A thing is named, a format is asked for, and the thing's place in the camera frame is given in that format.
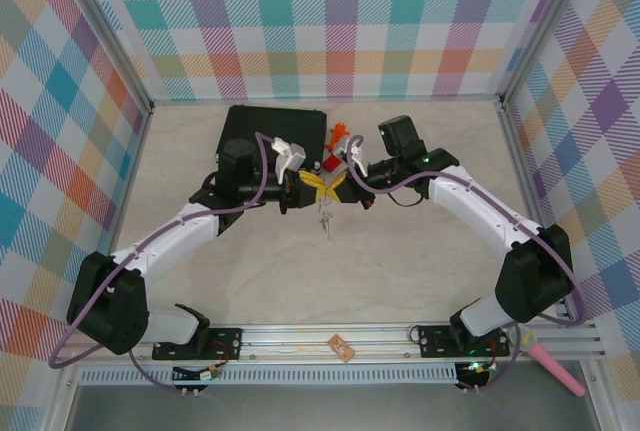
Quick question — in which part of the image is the metal ring disc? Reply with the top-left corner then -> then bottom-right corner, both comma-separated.
318,199 -> 335,242

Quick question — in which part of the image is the orange spiky plastic toy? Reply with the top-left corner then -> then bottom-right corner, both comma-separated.
327,122 -> 351,150

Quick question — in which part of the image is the black ribbed carry case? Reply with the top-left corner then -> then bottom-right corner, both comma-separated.
214,104 -> 330,177

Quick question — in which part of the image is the small wooden mousetrap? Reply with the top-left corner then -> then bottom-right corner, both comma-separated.
327,333 -> 357,365

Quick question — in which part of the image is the small connector board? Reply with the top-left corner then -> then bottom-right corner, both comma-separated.
172,363 -> 224,386
455,359 -> 496,393

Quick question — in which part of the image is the pink cylinder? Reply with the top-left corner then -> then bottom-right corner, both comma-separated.
522,333 -> 585,396

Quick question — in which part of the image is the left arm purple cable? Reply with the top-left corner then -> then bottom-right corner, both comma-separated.
49,131 -> 276,395

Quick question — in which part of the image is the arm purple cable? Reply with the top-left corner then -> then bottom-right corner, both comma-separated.
344,134 -> 589,395
49,131 -> 276,395

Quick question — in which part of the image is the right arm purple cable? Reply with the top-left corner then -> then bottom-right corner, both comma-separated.
344,134 -> 589,395

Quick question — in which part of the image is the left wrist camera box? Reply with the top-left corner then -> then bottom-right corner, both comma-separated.
272,135 -> 306,182

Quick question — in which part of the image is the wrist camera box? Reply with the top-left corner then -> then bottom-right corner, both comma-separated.
272,135 -> 306,182
335,136 -> 369,172

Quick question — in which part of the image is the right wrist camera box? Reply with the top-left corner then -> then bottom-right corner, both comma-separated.
335,136 -> 369,172

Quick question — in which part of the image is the aluminium frame back bar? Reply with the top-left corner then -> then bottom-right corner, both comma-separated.
151,94 -> 503,105

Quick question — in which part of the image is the aluminium frame side bar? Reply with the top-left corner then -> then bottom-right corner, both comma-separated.
499,100 -> 574,321
89,103 -> 154,326

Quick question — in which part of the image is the aluminium mounting rail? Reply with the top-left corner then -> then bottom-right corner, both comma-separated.
52,320 -> 606,367

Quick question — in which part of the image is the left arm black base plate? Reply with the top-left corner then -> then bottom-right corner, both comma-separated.
151,326 -> 245,362

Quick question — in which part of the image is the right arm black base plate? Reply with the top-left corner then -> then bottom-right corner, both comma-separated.
416,323 -> 511,360

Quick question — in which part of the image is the white slotted cable duct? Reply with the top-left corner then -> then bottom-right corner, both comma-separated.
79,365 -> 459,386

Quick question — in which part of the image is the aluminium frame post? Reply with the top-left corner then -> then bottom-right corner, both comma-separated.
59,0 -> 154,115
497,0 -> 594,107

